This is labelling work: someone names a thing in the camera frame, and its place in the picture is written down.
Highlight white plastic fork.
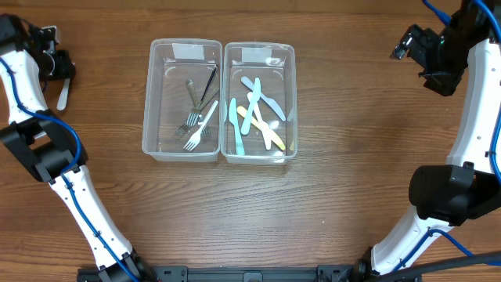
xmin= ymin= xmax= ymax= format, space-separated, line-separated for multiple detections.
xmin=183 ymin=100 xmax=218 ymax=151

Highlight clear plastic container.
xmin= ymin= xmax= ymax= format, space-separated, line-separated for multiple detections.
xmin=219 ymin=42 xmax=297 ymax=165
xmin=142 ymin=38 xmax=222 ymax=162

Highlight black hose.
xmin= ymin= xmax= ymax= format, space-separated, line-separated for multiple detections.
xmin=375 ymin=250 xmax=501 ymax=282

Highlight dark metal fork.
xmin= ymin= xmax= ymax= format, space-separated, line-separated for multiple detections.
xmin=199 ymin=65 xmax=218 ymax=105

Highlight white plastic knife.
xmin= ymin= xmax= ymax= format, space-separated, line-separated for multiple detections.
xmin=247 ymin=92 xmax=272 ymax=150

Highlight clear plastic container right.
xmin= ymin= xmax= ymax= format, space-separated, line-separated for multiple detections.
xmin=219 ymin=42 xmax=297 ymax=165

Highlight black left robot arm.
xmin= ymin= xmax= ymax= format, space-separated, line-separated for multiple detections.
xmin=1 ymin=13 xmax=157 ymax=281

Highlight pale grey-blue plastic knife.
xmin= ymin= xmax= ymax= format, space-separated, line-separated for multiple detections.
xmin=240 ymin=76 xmax=286 ymax=121

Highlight pale blue plastic fork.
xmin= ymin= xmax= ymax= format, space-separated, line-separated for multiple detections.
xmin=56 ymin=78 xmax=71 ymax=111

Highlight light blue plastic knife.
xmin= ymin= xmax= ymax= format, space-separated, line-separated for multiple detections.
xmin=240 ymin=78 xmax=261 ymax=136

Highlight clear plastic container left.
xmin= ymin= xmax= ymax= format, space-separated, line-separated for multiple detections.
xmin=142 ymin=38 xmax=222 ymax=162

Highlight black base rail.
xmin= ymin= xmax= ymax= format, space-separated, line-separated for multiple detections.
xmin=76 ymin=254 xmax=424 ymax=282

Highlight wide metal fork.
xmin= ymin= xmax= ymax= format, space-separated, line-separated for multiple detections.
xmin=186 ymin=79 xmax=200 ymax=128

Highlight teal plastic knife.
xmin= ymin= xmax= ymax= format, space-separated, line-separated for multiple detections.
xmin=229 ymin=98 xmax=245 ymax=156

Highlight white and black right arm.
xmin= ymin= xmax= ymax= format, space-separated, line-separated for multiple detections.
xmin=351 ymin=0 xmax=500 ymax=281

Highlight yellow plastic knife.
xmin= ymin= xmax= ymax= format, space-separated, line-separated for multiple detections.
xmin=236 ymin=105 xmax=287 ymax=151

